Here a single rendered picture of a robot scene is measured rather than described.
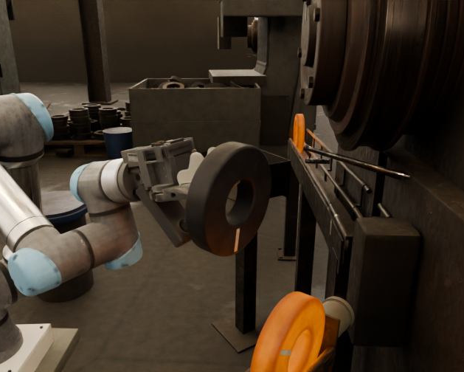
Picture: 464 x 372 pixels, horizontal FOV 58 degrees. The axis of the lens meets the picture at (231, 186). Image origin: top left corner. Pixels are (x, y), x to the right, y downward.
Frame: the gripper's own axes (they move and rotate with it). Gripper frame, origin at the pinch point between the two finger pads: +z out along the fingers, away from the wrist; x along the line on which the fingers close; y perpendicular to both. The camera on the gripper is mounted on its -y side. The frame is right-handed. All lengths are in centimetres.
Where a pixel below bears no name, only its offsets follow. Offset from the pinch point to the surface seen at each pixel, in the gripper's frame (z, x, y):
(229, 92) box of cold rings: -169, 218, 22
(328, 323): 6.3, 7.9, -24.0
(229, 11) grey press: -164, 232, 82
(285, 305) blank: 5.8, -1.3, -16.3
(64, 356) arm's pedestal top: -74, 3, -46
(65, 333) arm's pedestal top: -81, 8, -43
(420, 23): 18.5, 29.9, 16.6
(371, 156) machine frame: -3, 58, -8
